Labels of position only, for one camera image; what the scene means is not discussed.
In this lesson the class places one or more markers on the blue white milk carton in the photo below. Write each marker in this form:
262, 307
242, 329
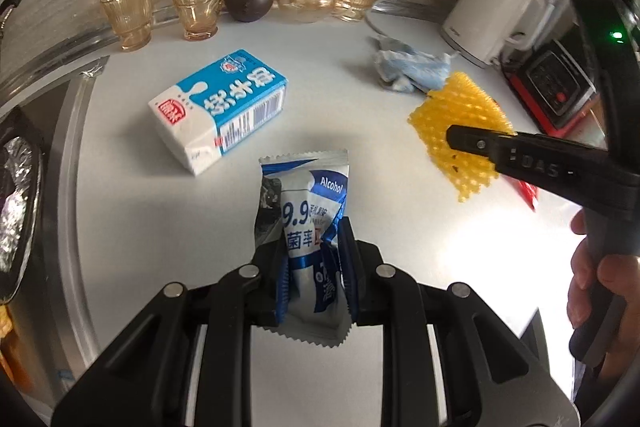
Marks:
202, 117

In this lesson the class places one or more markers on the alcohol wipes packet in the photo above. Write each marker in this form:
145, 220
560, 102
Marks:
303, 196

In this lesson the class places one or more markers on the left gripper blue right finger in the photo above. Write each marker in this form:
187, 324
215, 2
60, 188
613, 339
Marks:
347, 253

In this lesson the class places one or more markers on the person's right hand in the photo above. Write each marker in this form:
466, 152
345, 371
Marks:
603, 300

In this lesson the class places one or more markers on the red snack packet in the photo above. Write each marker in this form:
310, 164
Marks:
529, 193

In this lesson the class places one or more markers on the blue cleaning cloth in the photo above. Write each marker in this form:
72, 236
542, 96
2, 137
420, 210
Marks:
402, 68

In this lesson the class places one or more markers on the foil stove burner liner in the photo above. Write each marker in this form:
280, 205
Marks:
22, 179

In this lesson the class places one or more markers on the yellow foam fruit net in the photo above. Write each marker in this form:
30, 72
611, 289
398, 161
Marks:
455, 124

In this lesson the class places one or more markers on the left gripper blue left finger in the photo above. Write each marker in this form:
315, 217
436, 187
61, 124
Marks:
281, 281

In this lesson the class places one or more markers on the food scraps pile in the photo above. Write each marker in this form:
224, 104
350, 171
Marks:
9, 353

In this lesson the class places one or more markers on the red black blender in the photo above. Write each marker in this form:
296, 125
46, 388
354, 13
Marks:
554, 88

